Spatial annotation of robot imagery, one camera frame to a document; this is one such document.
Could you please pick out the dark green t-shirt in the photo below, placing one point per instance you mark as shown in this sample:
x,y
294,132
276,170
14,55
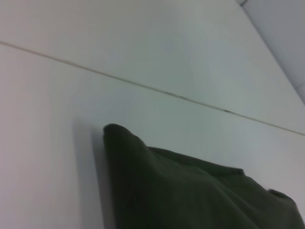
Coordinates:
x,y
190,190

